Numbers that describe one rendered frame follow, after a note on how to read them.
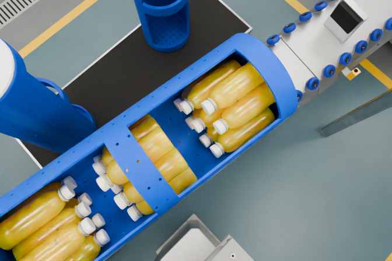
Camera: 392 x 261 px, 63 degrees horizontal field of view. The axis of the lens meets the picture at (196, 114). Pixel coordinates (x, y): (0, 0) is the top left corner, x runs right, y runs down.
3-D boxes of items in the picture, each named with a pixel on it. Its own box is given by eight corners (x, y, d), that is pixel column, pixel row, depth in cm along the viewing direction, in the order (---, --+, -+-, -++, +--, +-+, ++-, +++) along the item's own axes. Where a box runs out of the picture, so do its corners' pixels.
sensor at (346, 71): (354, 76, 116) (361, 71, 111) (349, 81, 115) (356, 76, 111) (340, 60, 117) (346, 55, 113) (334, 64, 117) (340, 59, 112)
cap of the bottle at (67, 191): (68, 201, 83) (74, 197, 83) (59, 190, 82) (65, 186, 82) (70, 196, 87) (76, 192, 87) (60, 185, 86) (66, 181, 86)
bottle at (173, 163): (192, 170, 86) (134, 215, 83) (180, 156, 91) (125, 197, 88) (182, 155, 81) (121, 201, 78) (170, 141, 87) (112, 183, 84)
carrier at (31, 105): (94, 155, 182) (98, 106, 190) (9, 116, 98) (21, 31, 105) (44, 155, 182) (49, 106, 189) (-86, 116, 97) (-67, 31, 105)
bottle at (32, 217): (7, 256, 79) (72, 208, 82) (-14, 235, 77) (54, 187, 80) (14, 242, 86) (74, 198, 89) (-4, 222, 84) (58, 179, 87)
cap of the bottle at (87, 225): (85, 222, 84) (91, 218, 84) (91, 235, 82) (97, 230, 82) (78, 219, 81) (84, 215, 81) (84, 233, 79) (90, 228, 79)
